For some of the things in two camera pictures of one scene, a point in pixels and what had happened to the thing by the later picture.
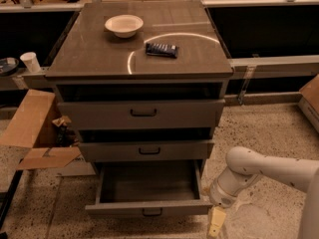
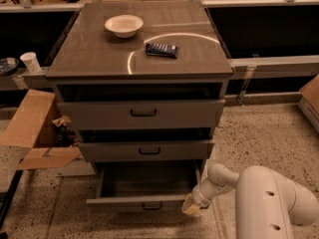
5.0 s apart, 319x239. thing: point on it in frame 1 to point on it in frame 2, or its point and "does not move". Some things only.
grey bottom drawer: x=149 y=188 does not move
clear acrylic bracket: x=248 y=76 does not move
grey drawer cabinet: x=143 y=84 does not move
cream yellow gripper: x=220 y=195 to x=200 y=196
